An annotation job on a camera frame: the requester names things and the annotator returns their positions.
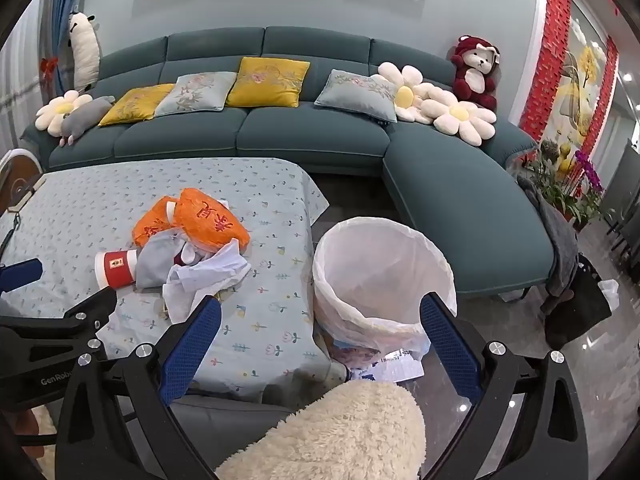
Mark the white plastic bag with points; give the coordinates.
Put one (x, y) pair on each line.
(609, 292)

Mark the teal corner sofa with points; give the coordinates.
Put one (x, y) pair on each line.
(310, 135)

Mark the grey upholstered seat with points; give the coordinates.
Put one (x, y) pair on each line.
(225, 420)

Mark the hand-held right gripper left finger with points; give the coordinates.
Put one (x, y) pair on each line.
(190, 345)

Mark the large orange bag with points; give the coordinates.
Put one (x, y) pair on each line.
(210, 220)

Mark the floral light blue tablecloth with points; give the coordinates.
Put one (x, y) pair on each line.
(250, 200)

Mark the red lattice wall trim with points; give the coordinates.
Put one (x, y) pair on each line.
(550, 35)

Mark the blue white patterned bag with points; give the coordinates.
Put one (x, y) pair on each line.
(360, 360)

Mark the purple potted orchid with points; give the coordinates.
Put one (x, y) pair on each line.
(590, 175)

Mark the bin with white liner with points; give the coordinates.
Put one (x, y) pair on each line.
(380, 270)

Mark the yellow embroidered cushion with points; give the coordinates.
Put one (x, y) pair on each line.
(267, 82)
(132, 105)

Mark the grey sock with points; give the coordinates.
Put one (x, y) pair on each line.
(155, 260)

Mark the red curtain tie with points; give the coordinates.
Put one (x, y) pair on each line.
(48, 69)

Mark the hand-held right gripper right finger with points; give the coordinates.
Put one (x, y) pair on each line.
(450, 345)

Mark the black bag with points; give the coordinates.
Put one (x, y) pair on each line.
(575, 305)

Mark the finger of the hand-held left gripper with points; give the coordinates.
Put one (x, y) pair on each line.
(20, 274)
(70, 317)

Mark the white long plush toy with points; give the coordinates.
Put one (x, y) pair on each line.
(82, 50)

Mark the golden tree wall mural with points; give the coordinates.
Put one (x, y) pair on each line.
(585, 70)

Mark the grey blanket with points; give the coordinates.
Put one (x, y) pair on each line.
(555, 240)

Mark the light blue embroidered cushion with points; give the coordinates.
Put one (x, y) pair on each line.
(192, 92)
(352, 92)

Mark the grey plush toy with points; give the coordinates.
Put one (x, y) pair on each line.
(85, 117)

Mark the red plush bear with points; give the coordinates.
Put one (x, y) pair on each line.
(472, 80)

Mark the small orange bag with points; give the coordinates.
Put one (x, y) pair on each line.
(152, 222)

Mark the white cloth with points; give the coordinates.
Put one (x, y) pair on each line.
(200, 275)

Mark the cream fluffy fleece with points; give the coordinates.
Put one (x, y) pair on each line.
(340, 435)

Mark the red and white paper cup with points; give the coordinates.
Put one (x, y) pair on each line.
(117, 267)

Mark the green potted plant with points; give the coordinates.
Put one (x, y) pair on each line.
(550, 180)

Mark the round wooden chair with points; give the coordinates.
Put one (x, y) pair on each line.
(20, 180)

